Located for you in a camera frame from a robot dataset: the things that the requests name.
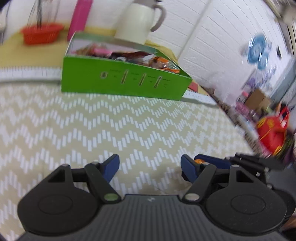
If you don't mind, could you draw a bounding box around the green cardboard box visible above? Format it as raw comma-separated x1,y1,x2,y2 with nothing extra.
61,32,193,101

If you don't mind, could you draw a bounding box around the large blue round wall decoration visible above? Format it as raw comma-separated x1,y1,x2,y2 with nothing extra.
246,34,271,70

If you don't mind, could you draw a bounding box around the clear brown jerky packet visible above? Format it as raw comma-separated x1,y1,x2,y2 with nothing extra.
74,45,93,56

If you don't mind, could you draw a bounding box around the pink bottle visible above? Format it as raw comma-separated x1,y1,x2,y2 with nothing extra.
67,0,93,42

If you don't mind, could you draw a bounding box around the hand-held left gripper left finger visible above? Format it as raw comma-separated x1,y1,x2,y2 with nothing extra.
47,153,122,204

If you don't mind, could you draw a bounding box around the glass pitcher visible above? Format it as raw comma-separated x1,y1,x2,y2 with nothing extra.
26,0,59,26

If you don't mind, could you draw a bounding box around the beige chevron tablecloth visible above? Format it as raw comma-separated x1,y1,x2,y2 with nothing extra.
0,67,262,241

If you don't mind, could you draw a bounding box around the black stick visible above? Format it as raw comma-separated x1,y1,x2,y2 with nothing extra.
35,0,44,25

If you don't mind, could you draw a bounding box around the cream thermos jug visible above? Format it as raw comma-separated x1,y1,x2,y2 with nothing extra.
114,0,167,44

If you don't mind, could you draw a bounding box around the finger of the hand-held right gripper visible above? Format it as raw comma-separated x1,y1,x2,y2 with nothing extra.
194,155,232,171

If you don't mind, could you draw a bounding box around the yellow tablecloth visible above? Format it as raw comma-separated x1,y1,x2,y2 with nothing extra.
0,25,181,70

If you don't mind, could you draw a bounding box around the white wall pipe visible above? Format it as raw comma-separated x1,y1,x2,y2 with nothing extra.
179,0,211,58

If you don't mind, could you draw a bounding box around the red plastic basket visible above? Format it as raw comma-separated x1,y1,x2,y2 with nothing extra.
20,23,65,45

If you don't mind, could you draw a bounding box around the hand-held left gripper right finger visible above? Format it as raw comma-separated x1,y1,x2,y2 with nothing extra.
181,155,257,205

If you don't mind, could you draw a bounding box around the brown cardboard box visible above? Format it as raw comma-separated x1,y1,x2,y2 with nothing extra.
245,89,271,114

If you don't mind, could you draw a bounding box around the large brown snack packet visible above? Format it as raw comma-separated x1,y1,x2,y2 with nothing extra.
109,51,153,63

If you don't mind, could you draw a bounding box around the red bag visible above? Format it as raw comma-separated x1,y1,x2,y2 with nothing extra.
255,108,290,154

